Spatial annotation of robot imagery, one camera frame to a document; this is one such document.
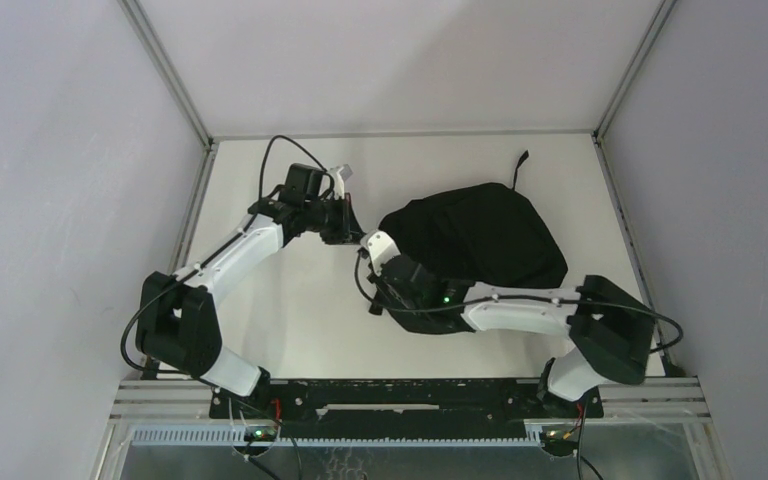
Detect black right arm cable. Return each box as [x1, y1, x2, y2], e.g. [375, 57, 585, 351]
[354, 251, 685, 480]

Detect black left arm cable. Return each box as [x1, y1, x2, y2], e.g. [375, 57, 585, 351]
[120, 135, 332, 480]

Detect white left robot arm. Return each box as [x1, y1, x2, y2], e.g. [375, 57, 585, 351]
[131, 163, 364, 417]

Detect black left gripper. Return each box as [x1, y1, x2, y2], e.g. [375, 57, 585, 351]
[303, 193, 366, 245]

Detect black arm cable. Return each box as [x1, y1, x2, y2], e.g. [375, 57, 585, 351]
[120, 135, 332, 480]
[354, 251, 685, 480]

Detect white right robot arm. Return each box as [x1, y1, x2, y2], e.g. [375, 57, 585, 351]
[360, 230, 657, 416]

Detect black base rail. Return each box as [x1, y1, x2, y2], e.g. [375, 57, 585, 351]
[208, 378, 604, 442]

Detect black backpack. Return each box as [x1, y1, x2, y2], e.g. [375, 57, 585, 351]
[369, 149, 569, 336]

